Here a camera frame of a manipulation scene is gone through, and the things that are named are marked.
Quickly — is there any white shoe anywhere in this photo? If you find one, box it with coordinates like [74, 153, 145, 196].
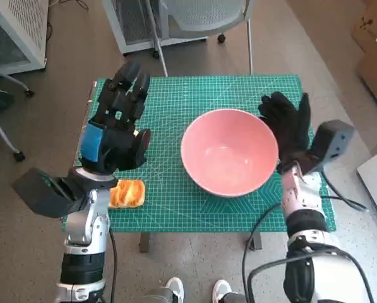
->
[212, 278, 233, 303]
[165, 276, 186, 303]

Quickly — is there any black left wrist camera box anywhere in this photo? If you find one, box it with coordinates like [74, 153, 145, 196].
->
[11, 167, 92, 219]

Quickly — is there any dark metal table leg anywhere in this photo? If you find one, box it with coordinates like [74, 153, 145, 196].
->
[246, 232, 263, 252]
[140, 232, 152, 254]

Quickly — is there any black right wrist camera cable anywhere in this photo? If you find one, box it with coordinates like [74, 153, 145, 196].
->
[320, 171, 368, 213]

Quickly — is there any grey mesh chair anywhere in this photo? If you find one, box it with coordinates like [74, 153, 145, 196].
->
[145, 0, 255, 77]

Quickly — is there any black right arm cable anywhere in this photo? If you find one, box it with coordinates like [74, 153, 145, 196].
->
[242, 203, 292, 303]

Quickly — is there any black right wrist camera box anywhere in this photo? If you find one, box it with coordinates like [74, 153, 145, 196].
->
[309, 119, 356, 173]

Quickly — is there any green cutting mat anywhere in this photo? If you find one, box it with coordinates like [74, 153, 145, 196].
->
[61, 74, 338, 234]

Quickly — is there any cardboard box with white label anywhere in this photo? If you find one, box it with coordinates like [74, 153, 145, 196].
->
[350, 0, 377, 55]

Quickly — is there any pink bowl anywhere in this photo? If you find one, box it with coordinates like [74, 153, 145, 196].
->
[180, 109, 279, 198]

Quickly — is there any plain cardboard box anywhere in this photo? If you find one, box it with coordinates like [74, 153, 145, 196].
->
[356, 44, 377, 121]

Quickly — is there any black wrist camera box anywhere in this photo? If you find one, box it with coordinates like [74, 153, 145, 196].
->
[309, 119, 356, 173]
[11, 167, 92, 219]

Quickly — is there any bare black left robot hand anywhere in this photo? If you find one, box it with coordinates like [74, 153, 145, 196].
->
[80, 61, 152, 175]

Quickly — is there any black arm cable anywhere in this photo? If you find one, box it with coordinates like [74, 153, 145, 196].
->
[242, 203, 292, 303]
[108, 231, 119, 303]

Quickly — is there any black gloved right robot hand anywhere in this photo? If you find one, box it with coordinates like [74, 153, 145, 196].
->
[258, 91, 321, 176]

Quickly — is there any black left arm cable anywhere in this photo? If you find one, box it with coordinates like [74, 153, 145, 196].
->
[108, 231, 119, 303]

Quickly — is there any white cabinet with mesh door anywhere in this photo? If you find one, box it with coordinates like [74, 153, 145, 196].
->
[102, 0, 208, 56]

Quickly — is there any white perforated metal cabinet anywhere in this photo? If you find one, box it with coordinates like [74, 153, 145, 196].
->
[0, 0, 49, 78]

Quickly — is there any braided orange toy bread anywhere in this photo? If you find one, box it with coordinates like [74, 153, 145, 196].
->
[108, 179, 147, 210]

